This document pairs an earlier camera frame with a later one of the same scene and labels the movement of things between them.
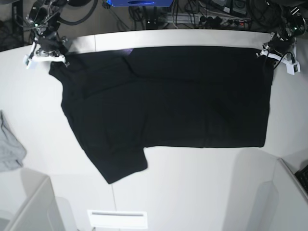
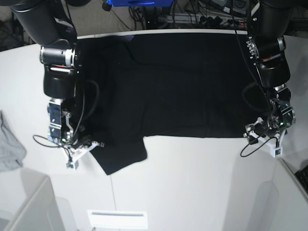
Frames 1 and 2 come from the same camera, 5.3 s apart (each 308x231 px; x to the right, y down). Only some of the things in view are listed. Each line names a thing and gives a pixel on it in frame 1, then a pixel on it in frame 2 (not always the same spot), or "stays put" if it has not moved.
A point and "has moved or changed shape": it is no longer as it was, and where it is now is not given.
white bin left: (27, 202) stays put
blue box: (152, 3) stays put
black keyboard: (302, 176) stays put
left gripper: (49, 48) → (78, 146)
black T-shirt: (121, 101) has moved or changed shape
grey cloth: (12, 152) stays put
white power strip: (191, 19) stays put
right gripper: (279, 47) → (259, 130)
